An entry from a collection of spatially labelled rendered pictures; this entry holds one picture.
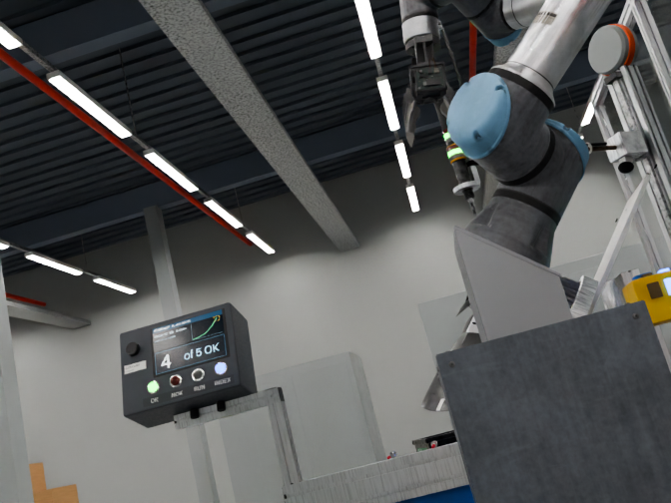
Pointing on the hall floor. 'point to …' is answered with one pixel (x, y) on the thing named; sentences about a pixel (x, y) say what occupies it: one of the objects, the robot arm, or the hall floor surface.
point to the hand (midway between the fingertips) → (433, 141)
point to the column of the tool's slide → (643, 109)
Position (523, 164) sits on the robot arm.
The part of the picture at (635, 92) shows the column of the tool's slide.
